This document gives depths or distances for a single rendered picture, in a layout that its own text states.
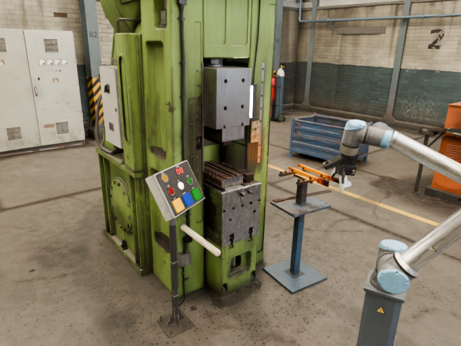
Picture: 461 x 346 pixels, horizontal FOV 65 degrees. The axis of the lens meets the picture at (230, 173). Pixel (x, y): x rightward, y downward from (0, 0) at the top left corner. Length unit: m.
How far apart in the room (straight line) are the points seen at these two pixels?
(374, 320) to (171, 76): 1.93
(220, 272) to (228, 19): 1.86
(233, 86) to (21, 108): 5.32
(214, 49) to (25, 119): 5.26
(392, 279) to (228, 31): 1.84
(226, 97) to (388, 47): 8.20
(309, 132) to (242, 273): 3.90
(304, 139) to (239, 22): 4.13
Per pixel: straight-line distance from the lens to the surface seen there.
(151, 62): 2.78
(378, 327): 2.49
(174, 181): 2.24
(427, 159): 2.04
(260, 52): 2.87
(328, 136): 6.34
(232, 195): 2.67
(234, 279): 3.07
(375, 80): 10.57
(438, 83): 9.91
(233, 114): 2.57
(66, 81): 7.50
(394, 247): 2.25
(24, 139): 7.46
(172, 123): 2.48
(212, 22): 2.61
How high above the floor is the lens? 1.91
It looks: 19 degrees down
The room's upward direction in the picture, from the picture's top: 1 degrees clockwise
